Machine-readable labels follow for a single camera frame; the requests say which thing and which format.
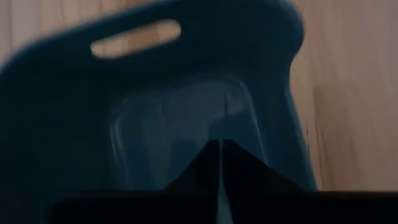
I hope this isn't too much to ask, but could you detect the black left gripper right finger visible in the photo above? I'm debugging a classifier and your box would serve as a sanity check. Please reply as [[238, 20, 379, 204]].
[[222, 139, 304, 192]]

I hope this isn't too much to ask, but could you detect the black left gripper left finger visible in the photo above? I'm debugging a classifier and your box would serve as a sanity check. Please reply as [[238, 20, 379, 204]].
[[166, 139, 221, 192]]

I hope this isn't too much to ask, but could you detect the teal plastic bin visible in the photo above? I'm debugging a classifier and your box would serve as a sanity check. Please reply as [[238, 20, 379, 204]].
[[0, 0, 318, 224]]

